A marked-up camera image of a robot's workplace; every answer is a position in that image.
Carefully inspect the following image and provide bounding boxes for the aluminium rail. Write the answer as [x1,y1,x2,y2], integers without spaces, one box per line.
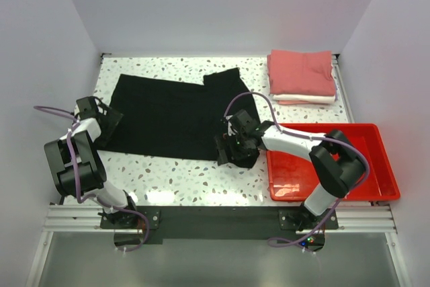
[332,54,355,123]
[43,202,397,233]

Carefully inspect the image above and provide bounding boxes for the light pink folded t-shirt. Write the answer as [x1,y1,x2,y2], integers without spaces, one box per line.
[276,100,309,106]

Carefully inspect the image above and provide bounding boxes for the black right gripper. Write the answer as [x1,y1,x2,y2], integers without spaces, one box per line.
[214,130,255,166]

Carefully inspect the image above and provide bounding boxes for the aluminium front rail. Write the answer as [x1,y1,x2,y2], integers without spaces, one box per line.
[43,202,397,233]

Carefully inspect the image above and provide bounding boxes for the black t-shirt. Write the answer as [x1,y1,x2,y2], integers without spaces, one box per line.
[102,68,259,161]

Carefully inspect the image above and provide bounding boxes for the red plastic tray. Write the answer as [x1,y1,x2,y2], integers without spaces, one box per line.
[266,123,400,202]

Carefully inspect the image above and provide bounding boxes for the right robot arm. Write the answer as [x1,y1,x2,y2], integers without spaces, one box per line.
[214,110,370,229]

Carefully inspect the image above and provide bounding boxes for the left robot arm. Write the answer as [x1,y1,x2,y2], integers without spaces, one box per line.
[36,96,139,228]

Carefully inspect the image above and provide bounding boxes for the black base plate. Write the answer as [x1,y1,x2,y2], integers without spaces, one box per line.
[99,206,339,250]

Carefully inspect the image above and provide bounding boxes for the aluminium right side rail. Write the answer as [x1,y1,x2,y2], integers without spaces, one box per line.
[332,54,355,123]

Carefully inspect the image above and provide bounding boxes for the dark pink folded t-shirt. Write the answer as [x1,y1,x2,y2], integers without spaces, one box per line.
[267,50,336,97]

